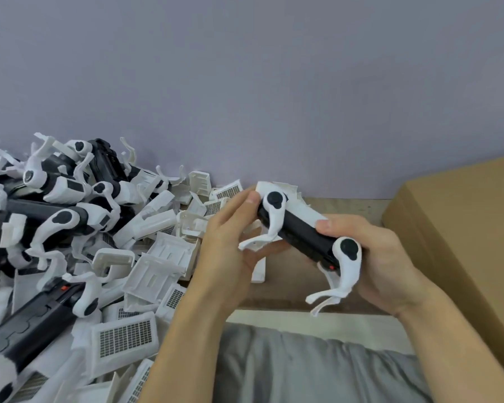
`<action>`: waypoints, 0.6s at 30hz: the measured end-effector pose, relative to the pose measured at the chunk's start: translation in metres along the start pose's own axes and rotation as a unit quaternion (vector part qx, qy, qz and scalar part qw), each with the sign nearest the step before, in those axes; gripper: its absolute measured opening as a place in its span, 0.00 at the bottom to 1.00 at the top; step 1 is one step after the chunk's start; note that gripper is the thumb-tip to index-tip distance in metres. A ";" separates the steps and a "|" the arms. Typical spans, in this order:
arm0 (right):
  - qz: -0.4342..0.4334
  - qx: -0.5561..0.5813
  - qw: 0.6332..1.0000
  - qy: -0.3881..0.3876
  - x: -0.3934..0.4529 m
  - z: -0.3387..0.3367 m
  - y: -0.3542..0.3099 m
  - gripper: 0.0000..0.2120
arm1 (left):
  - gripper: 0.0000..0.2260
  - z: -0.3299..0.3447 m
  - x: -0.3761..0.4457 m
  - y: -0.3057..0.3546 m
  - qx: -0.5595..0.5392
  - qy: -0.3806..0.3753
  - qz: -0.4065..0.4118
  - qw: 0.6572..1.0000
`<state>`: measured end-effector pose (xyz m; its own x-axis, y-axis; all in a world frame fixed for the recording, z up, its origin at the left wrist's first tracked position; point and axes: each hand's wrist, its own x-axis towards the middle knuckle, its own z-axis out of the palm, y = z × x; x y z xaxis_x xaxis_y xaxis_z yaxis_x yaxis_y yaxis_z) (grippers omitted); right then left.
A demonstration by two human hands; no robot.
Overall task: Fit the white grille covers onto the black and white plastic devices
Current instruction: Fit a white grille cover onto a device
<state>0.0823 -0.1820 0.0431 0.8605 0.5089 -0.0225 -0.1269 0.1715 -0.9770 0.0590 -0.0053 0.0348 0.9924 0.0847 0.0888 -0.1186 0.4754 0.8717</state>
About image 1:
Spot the small white plastic piece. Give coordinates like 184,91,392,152
251,255,269,284

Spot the brown cardboard box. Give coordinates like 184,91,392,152
382,153,504,384

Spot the person's right hand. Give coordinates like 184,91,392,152
315,215,430,320

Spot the person's left hand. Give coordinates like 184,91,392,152
188,191,290,316

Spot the pile of assembled black devices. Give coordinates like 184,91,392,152
0,131,186,403

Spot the black device with white clips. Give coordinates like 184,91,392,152
238,181,363,318

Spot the person's left forearm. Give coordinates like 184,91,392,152
138,286,237,403

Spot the person's right forearm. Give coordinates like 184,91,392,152
395,281,504,403

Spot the person's grey clothing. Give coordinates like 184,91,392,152
212,322,434,403

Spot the pile of white plastic parts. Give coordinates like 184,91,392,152
0,170,261,403

